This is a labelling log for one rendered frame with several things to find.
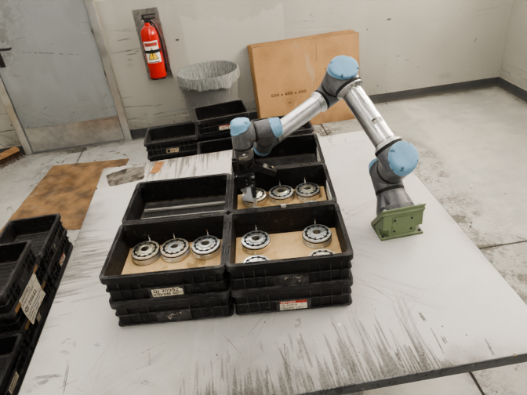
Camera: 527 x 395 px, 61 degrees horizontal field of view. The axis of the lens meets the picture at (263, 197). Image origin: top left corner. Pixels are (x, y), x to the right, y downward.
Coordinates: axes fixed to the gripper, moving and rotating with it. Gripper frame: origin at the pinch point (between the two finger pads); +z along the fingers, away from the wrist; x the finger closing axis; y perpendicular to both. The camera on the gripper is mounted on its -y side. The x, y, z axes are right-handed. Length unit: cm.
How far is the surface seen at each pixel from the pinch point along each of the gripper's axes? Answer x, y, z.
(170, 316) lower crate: 45, 34, 12
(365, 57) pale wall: -288, -135, 35
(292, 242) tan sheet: 28.1, -10.3, 2.2
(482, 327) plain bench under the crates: 67, -62, 15
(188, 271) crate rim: 47, 25, -8
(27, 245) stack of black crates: -30, 112, 26
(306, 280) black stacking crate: 49, -11, 2
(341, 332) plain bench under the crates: 60, -20, 15
